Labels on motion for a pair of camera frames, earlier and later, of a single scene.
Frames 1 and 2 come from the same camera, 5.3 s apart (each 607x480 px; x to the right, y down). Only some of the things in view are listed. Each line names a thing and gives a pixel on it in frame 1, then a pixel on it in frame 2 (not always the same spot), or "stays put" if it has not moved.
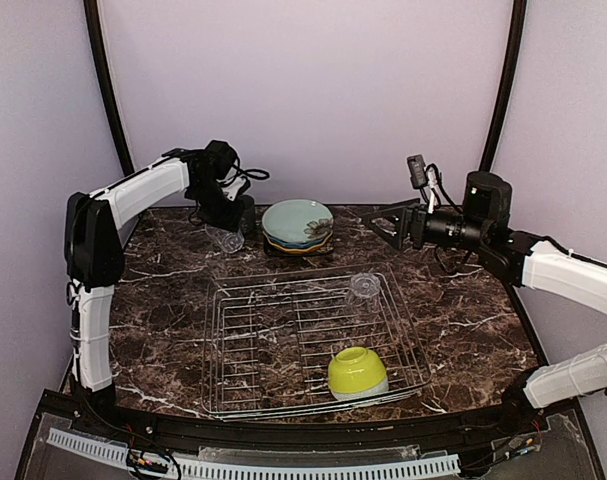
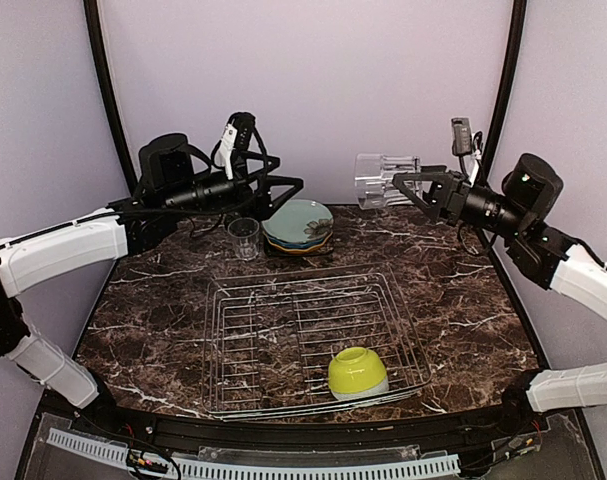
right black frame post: (517, 41) stays put
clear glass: (364, 293) → (374, 186)
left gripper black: (228, 216) → (256, 185)
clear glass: (231, 242) → (243, 235)
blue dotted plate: (298, 244) stays put
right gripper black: (411, 227) → (453, 195)
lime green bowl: (357, 372) stays put
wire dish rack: (269, 340) stays put
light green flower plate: (298, 220) stays put
